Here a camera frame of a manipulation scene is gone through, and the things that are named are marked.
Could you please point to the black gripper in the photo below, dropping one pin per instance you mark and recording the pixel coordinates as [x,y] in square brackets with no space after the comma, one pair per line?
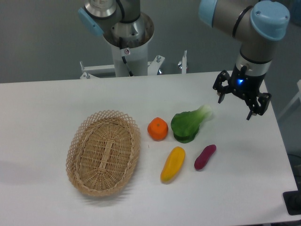
[245,87]

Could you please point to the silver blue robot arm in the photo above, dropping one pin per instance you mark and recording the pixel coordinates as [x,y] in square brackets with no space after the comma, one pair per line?
[258,24]

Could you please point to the purple sweet potato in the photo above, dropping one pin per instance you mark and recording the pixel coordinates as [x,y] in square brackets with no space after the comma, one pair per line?
[204,157]

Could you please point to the green bok choy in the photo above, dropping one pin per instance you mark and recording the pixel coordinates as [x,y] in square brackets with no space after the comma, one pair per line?
[185,125]

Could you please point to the orange tangerine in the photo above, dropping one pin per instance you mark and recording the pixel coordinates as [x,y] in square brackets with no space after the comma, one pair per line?
[157,129]

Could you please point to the yellow mango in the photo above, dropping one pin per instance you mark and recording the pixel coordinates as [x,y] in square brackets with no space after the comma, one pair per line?
[173,164]

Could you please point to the black device at edge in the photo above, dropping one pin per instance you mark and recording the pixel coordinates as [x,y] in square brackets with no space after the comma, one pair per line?
[293,202]

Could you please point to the woven wicker basket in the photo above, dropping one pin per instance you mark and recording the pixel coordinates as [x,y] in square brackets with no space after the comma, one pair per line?
[103,153]

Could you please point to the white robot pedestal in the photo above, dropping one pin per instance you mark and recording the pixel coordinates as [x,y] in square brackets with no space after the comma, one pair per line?
[130,40]

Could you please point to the white metal base frame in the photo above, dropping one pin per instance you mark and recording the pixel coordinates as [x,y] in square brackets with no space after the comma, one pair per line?
[126,70]

